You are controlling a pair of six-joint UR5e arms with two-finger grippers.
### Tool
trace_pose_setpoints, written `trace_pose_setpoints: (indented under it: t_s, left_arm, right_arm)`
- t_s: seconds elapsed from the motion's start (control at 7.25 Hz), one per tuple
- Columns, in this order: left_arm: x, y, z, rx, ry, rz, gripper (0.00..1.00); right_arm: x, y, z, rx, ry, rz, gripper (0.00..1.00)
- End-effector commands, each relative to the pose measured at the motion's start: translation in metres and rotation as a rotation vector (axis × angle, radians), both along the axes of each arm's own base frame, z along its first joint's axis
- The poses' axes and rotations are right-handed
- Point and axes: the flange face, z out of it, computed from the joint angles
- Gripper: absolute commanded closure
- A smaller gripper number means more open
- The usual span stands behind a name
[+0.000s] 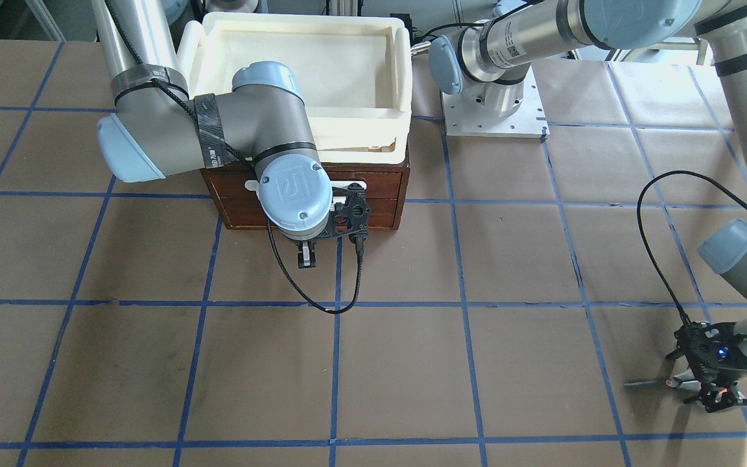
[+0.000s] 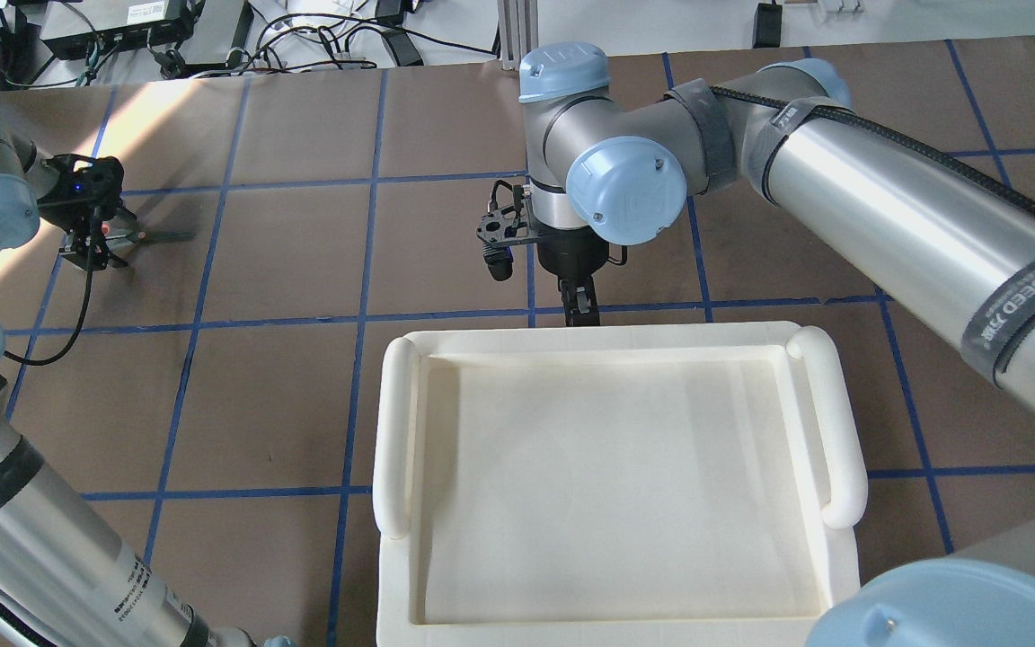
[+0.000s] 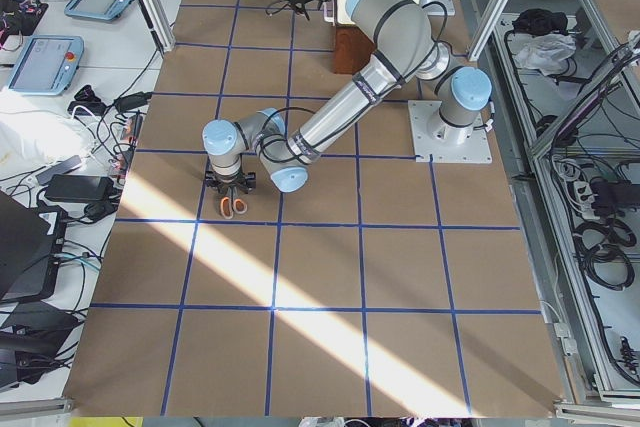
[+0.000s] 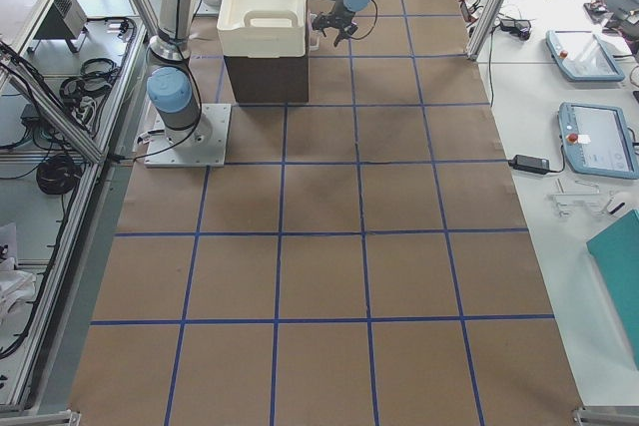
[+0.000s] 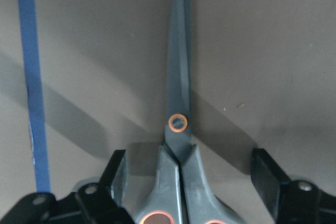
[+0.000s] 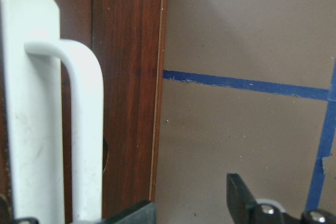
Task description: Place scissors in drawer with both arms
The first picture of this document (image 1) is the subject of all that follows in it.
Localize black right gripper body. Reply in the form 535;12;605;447
296;237;318;250

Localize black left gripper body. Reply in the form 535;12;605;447
666;322;747;413

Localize grey orange scissors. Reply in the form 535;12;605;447
623;376;702;393

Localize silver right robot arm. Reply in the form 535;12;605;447
91;1;333;269

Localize dark wooden drawer cabinet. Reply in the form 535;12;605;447
200;150;411;230

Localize cream plastic storage box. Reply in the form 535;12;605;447
176;12;412;165

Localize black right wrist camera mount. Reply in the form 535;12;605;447
328;182;371;257

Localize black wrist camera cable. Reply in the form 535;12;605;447
637;171;747;328

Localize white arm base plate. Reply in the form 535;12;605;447
442;64;551;138

